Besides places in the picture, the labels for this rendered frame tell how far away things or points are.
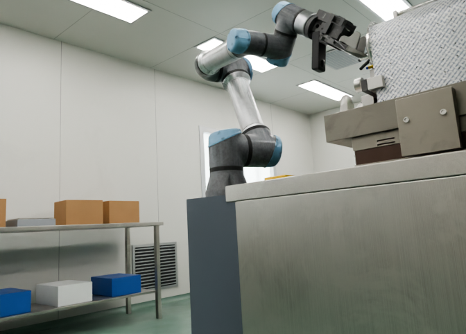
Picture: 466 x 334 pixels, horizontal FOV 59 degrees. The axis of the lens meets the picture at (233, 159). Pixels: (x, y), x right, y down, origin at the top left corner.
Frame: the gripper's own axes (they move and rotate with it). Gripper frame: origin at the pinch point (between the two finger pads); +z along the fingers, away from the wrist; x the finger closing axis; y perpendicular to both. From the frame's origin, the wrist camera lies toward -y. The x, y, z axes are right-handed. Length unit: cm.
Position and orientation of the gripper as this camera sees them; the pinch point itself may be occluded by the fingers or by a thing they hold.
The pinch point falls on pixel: (362, 57)
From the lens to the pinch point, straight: 121.8
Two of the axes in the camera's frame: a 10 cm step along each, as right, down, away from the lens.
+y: 4.3, -8.5, -3.0
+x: 6.7, 0.8, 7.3
